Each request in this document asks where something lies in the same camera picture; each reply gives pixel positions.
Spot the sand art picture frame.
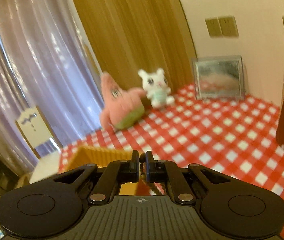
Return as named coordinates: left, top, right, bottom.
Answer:
left=191, top=55, right=245, bottom=100

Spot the purple lace curtain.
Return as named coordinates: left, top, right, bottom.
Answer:
left=0, top=0, right=103, bottom=175

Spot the wooden door panel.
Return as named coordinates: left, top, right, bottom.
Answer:
left=73, top=0, right=196, bottom=90

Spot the white bunny plush toy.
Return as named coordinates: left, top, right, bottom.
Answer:
left=137, top=68, right=175, bottom=109

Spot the left wall socket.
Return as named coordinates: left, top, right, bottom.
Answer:
left=205, top=17, right=223, bottom=37

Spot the red white checkered tablecloth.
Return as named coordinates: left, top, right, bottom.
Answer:
left=58, top=83, right=284, bottom=240

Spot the white wooden chair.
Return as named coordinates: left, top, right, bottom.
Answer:
left=15, top=106, right=63, bottom=183

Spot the wall socket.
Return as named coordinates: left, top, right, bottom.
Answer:
left=205, top=17, right=223, bottom=37
left=218, top=16, right=239, bottom=37

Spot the brown beaded bracelet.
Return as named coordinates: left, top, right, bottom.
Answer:
left=137, top=154, right=167, bottom=196

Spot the golden plastic tray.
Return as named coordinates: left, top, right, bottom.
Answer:
left=63, top=145, right=135, bottom=196

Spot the pink starfish plush toy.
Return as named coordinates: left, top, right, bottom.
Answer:
left=99, top=72, right=146, bottom=130

